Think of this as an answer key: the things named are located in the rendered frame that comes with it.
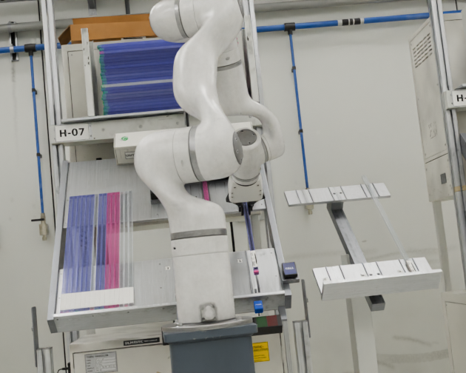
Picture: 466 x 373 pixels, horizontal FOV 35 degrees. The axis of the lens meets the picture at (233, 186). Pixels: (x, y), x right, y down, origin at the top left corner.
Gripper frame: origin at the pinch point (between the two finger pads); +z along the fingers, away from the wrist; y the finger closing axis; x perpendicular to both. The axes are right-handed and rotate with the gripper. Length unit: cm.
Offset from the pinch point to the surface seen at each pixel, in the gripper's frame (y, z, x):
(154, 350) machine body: 33, 41, 23
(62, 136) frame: 59, 14, -50
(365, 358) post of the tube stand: -32, 28, 40
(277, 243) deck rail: -8.9, 9.8, 7.7
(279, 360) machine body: -8, 45, 29
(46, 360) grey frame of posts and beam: 61, 14, 37
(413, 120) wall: -115, 128, -147
